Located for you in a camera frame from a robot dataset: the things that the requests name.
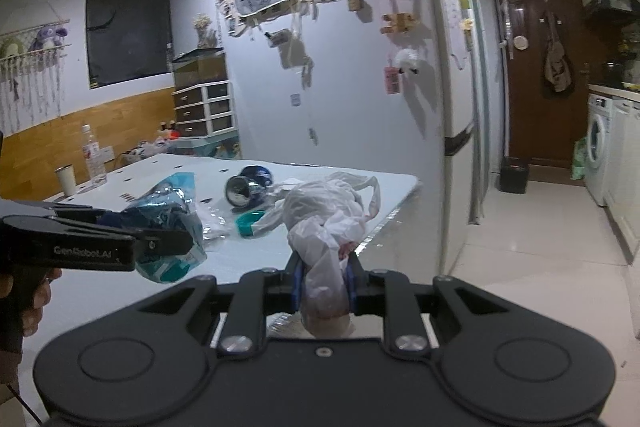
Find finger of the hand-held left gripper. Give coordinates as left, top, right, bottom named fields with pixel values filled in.
left=0, top=200, right=128, bottom=230
left=132, top=227, right=196, bottom=259

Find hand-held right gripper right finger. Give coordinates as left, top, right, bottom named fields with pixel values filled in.
left=344, top=252, right=507, bottom=354

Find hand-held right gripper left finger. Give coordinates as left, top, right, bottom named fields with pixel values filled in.
left=132, top=252, right=306, bottom=355

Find teal snack bag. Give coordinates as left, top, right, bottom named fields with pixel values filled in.
left=122, top=172, right=208, bottom=284

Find white plastic bag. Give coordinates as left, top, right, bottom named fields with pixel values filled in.
left=255, top=173, right=382, bottom=338

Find teal plastic cup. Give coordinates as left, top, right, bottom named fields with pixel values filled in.
left=236, top=209, right=267, bottom=239

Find person's left hand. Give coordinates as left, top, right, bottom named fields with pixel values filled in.
left=22, top=267, right=64, bottom=338

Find white paper cup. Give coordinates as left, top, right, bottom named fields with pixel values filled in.
left=55, top=164, right=77, bottom=198

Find clear plastic bag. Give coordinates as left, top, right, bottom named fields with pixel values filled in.
left=192, top=197, right=236, bottom=253

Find clear water bottle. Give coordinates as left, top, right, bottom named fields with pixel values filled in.
left=81, top=124, right=108, bottom=186

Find white drawer cabinet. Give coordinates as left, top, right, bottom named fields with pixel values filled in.
left=172, top=82, right=237, bottom=138

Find purple plush toy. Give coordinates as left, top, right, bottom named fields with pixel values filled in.
left=30, top=24, right=68, bottom=52

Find glass tank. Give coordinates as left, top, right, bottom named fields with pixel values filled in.
left=171, top=48, right=228, bottom=88

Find dark covered window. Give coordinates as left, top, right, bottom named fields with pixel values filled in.
left=85, top=0, right=173, bottom=90

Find black floor bin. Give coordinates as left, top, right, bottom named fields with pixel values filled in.
left=500, top=156, right=530, bottom=194

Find white refrigerator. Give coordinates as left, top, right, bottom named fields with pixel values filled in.
left=412, top=0, right=493, bottom=275

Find pink hanging tag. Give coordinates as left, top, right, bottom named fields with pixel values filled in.
left=383, top=66, right=402, bottom=96

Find dried flowers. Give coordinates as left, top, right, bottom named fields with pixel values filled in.
left=192, top=13, right=221, bottom=50

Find white plush toy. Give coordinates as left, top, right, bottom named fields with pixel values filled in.
left=394, top=48, right=422, bottom=72

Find brown wooden door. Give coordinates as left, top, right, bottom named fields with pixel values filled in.
left=492, top=0, right=596, bottom=170

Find green plastic bag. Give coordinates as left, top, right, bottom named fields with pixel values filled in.
left=571, top=137, right=588, bottom=182

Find white washing machine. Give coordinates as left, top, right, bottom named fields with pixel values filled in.
left=582, top=93, right=615, bottom=208

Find white kitchen cabinet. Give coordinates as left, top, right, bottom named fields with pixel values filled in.
left=602, top=97, right=640, bottom=258

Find hanging cloth bag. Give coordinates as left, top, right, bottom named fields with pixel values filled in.
left=542, top=12, right=573, bottom=94

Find black range hood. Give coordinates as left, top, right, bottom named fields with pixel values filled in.
left=585, top=0, right=636, bottom=15

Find white macrame wall hanging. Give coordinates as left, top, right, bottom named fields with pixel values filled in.
left=0, top=19, right=71, bottom=132

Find wooden wall ornament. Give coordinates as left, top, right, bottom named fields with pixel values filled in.
left=382, top=13, right=418, bottom=35

